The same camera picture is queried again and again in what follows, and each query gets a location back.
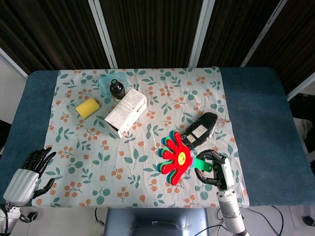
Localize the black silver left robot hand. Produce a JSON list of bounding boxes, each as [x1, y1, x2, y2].
[[2, 147, 57, 207]]

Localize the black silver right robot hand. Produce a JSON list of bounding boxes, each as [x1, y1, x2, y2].
[[194, 149, 236, 191]]

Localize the red hand clapper green handle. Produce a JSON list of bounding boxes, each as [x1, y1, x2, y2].
[[157, 131, 213, 185]]

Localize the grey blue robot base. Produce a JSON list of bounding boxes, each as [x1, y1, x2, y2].
[[103, 208, 210, 236]]

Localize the black caster wheel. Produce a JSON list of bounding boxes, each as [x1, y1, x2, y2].
[[21, 212, 38, 222]]

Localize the black socks in plastic bag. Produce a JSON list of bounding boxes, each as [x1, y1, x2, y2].
[[181, 112, 222, 151]]

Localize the floral white tablecloth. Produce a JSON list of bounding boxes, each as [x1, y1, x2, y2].
[[31, 66, 251, 209]]

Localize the yellow sponge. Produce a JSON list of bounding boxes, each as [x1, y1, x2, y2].
[[75, 97, 102, 120]]

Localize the white cardboard product box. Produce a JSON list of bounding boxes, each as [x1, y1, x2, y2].
[[104, 88, 148, 139]]

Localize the light blue plastic container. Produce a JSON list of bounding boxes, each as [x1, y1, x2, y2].
[[98, 71, 131, 98]]

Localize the dark brown glass bottle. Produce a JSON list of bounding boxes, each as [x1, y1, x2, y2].
[[109, 79, 126, 104]]

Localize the dark slatted screen panel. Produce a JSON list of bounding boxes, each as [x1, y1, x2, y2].
[[99, 0, 204, 69], [0, 0, 111, 74], [246, 0, 315, 95], [196, 0, 281, 68]]

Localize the black floor cable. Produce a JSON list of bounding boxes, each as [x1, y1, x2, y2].
[[94, 207, 106, 227], [208, 206, 286, 236]]

